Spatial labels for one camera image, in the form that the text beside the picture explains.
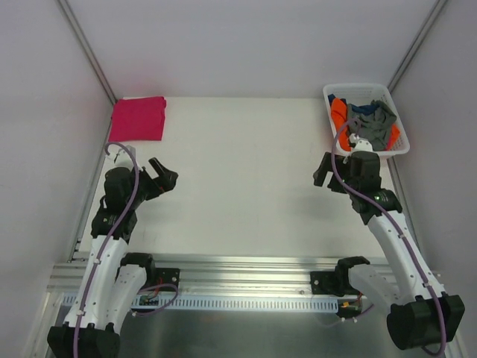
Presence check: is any orange t shirt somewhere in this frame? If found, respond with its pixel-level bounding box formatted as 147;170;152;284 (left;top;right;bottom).
330;97;400;151

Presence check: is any pink t shirt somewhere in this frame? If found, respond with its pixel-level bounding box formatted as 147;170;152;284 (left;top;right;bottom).
109;96;167;142

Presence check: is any right aluminium frame post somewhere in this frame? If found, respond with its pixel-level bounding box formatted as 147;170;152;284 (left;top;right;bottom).
388;0;449;92

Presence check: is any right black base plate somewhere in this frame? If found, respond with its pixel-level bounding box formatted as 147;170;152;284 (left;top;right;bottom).
310;271;346;297

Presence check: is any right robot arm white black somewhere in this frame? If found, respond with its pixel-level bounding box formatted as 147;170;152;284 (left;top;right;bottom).
310;151;465;357

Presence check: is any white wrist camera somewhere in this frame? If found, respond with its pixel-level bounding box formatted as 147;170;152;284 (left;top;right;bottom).
344;134;376;162
107;145;136;170

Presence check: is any blue t shirt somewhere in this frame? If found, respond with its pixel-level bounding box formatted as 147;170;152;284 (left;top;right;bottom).
327;94;378;116

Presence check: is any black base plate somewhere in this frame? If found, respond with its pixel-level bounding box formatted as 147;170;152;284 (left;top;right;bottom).
310;271;346;297
149;267;180;292

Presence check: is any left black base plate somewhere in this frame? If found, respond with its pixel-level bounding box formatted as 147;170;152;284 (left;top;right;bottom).
149;267;180;292

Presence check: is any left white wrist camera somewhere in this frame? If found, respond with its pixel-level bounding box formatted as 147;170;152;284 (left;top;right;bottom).
107;145;136;170

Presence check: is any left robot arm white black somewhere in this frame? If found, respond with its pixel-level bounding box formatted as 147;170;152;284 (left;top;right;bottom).
47;157;178;357

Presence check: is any left aluminium frame post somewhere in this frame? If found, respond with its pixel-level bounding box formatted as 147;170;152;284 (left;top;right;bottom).
55;0;117;105

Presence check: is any aluminium frame post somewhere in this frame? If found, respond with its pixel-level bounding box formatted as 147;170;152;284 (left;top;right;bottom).
55;0;117;105
388;0;449;92

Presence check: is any white slotted cable duct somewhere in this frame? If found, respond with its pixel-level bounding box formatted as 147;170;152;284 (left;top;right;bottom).
61;294;340;311

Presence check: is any grey t shirt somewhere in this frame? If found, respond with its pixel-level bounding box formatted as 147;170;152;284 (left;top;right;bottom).
347;101;397;151

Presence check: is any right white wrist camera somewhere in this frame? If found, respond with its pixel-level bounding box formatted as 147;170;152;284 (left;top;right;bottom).
344;134;376;162

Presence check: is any aluminium mounting rail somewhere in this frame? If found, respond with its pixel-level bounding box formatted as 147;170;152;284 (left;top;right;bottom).
48;252;446;300

